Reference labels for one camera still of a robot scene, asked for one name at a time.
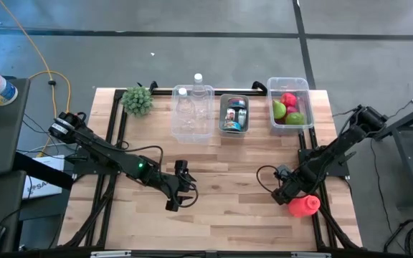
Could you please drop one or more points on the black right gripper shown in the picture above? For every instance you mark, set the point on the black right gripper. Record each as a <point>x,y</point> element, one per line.
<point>292,187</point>

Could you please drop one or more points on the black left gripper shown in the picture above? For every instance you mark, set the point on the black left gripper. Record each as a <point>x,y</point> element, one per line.
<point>165,182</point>

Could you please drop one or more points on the orange red squeeze bottle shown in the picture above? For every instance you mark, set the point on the orange red squeeze bottle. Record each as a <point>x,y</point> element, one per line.
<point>303,207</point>

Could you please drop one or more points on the green apple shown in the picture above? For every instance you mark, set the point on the green apple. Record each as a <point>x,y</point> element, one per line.
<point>295,118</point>

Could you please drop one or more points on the magenta pomegranate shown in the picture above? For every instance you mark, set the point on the magenta pomegranate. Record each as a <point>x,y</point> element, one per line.
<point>292,109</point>

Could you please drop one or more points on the green pear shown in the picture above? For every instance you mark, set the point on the green pear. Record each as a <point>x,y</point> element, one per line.
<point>279,109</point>

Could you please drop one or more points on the clear plastic bottle white cap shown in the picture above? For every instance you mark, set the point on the clear plastic bottle white cap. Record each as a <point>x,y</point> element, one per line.
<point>199,93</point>
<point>184,107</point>

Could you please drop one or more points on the green label tin can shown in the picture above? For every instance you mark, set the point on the green label tin can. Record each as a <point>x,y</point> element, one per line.
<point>242,117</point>

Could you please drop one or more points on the red apple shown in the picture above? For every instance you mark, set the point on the red apple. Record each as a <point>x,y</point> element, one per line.
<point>288,99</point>

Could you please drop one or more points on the silver tin can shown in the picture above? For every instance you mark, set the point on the silver tin can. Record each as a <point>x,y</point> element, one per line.
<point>230,115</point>

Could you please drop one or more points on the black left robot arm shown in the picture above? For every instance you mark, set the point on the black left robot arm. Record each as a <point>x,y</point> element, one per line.
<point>95,145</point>

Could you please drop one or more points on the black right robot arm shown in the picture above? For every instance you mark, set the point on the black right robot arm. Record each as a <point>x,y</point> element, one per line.
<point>335,150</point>

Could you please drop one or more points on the clear plastic bin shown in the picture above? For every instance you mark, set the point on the clear plastic bin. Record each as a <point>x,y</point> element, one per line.
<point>289,84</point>
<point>192,138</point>

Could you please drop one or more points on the gray plastic bin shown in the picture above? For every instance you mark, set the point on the gray plastic bin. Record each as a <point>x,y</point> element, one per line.
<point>222,118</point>

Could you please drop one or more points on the green spiky plant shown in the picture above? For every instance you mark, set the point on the green spiky plant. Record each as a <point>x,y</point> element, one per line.
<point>137,101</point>

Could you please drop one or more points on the black metal table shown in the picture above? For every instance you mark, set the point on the black metal table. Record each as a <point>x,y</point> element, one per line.
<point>412,150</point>

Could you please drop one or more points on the white cardboard box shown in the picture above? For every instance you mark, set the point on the white cardboard box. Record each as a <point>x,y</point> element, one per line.
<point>45,186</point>

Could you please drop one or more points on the silver edge bracket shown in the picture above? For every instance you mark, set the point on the silver edge bracket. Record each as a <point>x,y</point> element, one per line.
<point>111,254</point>
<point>310,254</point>

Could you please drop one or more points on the black metal table frame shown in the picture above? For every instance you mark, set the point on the black metal table frame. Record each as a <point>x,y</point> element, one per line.
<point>238,91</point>

